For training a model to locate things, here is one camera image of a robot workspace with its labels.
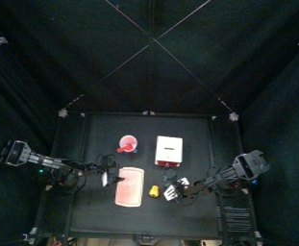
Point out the white printed label sheet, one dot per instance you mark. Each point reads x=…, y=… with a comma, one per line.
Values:
x=237, y=221

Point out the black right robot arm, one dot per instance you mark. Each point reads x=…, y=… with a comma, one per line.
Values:
x=241, y=168

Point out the yellow toy sushi roll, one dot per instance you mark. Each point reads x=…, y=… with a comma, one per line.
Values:
x=154, y=191

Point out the pink cup with red scoop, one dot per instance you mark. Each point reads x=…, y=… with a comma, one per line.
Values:
x=128, y=143

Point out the white box with red base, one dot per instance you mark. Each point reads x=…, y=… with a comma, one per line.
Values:
x=169, y=150

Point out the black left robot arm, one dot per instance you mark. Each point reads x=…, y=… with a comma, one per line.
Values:
x=37, y=157

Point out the pink rectangular plate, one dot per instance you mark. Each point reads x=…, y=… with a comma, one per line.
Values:
x=130, y=187

